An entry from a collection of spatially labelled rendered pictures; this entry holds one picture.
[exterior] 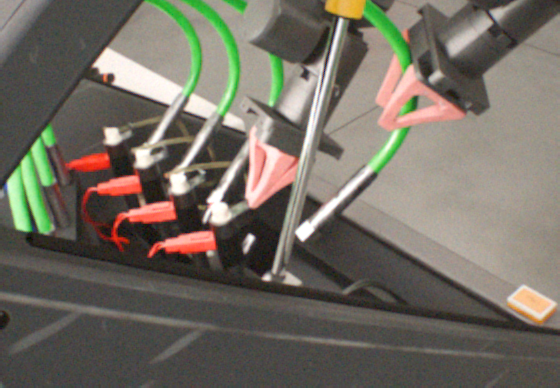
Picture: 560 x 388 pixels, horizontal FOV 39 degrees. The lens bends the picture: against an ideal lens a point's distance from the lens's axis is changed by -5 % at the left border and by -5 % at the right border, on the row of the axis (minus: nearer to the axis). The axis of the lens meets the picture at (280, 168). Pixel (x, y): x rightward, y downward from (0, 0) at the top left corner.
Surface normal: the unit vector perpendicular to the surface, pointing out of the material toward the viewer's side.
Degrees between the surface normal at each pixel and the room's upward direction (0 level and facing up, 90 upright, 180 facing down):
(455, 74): 49
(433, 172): 0
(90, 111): 90
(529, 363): 90
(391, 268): 90
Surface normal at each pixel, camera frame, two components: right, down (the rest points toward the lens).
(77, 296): 0.62, 0.36
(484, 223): -0.15, -0.82
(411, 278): -0.77, 0.45
